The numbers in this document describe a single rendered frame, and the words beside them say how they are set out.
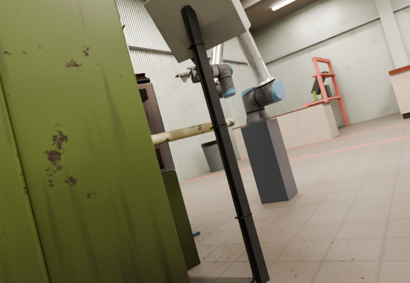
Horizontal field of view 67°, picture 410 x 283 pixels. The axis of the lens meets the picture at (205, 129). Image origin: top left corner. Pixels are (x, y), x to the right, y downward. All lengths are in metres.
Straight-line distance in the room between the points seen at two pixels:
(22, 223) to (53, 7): 0.72
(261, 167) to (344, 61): 7.84
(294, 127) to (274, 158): 4.34
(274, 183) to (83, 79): 1.61
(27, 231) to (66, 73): 0.52
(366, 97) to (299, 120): 3.62
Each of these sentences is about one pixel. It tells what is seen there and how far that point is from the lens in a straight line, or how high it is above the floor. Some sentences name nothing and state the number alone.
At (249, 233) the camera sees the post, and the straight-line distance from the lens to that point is 1.21.
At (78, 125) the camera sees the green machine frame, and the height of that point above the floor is 0.72.
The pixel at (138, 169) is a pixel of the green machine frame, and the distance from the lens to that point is 1.16.
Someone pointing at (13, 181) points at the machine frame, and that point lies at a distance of 0.99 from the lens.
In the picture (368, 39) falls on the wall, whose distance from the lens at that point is 9.94.
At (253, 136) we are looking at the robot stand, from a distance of 2.35.
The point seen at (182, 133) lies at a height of 0.62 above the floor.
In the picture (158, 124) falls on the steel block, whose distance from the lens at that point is 1.53.
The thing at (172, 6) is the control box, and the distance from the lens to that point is 1.31.
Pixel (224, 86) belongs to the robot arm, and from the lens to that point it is 1.97.
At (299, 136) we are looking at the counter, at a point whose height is 0.19.
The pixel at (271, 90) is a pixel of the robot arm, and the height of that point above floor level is 0.79.
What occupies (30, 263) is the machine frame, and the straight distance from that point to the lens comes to 1.01.
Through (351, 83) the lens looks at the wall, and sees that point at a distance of 9.90.
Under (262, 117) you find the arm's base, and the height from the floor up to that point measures 0.63.
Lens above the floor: 0.55
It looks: 3 degrees up
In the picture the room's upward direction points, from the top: 15 degrees counter-clockwise
